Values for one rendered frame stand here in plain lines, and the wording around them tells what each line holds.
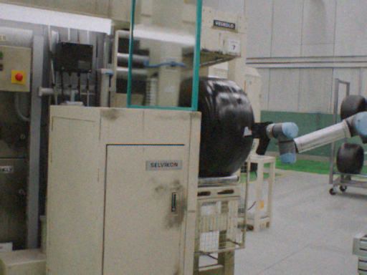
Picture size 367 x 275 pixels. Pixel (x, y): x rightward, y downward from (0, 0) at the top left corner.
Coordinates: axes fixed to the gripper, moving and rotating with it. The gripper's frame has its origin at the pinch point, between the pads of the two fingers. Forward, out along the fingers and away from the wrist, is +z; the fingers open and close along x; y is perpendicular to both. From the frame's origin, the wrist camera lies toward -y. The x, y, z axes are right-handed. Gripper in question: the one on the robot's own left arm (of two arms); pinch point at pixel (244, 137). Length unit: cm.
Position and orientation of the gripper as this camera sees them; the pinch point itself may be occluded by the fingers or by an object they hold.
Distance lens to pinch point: 249.1
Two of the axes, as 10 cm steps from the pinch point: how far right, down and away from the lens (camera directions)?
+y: -0.1, -10.0, 0.5
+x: -8.4, -0.2, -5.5
